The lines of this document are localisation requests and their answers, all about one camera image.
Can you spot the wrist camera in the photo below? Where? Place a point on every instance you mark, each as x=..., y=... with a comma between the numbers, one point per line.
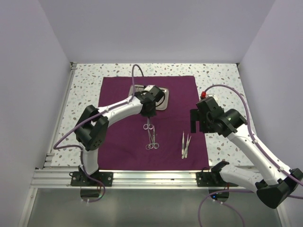
x=154, y=93
x=209, y=106

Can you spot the aluminium left side rail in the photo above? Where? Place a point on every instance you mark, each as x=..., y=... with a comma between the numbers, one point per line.
x=50, y=154

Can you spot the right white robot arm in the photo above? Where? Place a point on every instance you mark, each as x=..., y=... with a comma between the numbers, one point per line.
x=273, y=182

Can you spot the steel tweezers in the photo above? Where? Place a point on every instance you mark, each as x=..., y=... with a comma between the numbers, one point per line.
x=188, y=145
x=184, y=145

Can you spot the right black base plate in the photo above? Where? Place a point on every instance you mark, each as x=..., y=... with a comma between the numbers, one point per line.
x=210, y=179

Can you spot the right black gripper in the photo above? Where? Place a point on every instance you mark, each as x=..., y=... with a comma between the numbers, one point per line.
x=196, y=115

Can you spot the aluminium front rail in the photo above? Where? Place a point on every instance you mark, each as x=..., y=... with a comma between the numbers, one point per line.
x=60, y=178

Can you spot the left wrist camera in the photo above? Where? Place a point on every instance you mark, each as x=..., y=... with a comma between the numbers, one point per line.
x=154, y=93

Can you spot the stainless steel instrument tray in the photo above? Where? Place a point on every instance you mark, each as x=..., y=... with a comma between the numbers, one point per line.
x=163, y=103

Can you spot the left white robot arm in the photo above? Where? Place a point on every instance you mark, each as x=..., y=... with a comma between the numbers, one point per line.
x=94, y=122

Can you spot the aluminium rail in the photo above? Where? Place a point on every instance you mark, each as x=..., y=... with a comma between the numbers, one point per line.
x=60, y=178
x=50, y=154

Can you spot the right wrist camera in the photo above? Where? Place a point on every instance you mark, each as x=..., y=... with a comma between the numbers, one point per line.
x=209, y=106

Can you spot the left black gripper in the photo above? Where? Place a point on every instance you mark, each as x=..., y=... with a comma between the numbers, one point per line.
x=150, y=114

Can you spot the purple surgical drape cloth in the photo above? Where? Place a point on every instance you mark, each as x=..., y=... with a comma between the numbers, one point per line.
x=124, y=145

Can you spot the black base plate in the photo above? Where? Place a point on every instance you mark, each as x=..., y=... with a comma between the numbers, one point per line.
x=210, y=179
x=78, y=178

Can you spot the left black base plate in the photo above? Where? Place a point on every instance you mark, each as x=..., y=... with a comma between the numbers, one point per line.
x=78, y=178

